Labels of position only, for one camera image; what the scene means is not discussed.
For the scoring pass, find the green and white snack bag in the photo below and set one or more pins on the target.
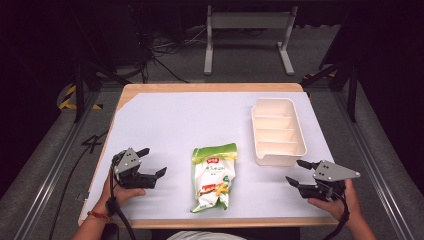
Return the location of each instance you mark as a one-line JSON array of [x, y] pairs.
[[213, 176]]

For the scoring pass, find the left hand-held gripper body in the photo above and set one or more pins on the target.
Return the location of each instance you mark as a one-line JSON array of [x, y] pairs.
[[128, 164]]

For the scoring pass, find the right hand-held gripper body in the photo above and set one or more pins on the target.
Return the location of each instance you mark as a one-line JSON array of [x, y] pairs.
[[333, 173]]

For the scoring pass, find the white divided plastic bin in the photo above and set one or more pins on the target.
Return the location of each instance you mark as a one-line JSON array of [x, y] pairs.
[[278, 131]]

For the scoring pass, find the yellow and black hazard tape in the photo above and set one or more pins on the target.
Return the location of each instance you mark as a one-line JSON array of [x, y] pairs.
[[68, 96]]

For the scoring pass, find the aluminium floor rail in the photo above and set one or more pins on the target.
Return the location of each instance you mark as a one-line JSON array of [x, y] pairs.
[[50, 176], [370, 160]]

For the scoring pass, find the grey metal stand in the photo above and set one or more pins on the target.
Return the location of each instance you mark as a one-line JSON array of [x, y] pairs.
[[250, 20]]

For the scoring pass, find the person's right hand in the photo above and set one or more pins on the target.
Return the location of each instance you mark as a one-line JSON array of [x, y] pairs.
[[348, 206]]

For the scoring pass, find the person's light clothing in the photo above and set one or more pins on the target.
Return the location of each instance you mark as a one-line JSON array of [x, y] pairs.
[[206, 236]]

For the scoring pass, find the black metal stand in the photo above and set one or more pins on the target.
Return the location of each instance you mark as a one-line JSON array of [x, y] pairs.
[[80, 86], [351, 86]]

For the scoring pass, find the person's left hand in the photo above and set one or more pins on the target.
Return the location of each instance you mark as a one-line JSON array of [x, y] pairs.
[[125, 195]]

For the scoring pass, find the white table mat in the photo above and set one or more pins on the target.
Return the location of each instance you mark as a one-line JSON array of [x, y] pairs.
[[186, 123]]

